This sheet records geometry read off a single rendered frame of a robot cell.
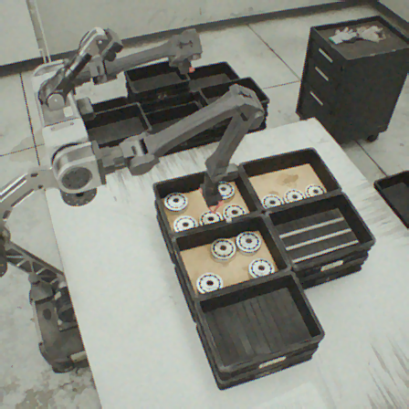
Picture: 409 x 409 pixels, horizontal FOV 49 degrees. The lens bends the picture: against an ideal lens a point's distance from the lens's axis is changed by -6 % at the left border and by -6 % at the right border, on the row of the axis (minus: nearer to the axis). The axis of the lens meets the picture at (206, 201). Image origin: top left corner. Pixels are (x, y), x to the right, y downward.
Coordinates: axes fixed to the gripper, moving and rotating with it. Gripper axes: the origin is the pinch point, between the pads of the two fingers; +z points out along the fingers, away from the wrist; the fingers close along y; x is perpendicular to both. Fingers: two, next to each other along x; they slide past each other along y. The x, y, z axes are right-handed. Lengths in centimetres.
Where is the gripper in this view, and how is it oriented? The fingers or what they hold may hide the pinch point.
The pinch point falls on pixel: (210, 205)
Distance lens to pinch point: 196.0
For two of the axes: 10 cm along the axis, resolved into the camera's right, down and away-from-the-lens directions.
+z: -0.2, 6.4, 7.6
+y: -3.4, -7.2, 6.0
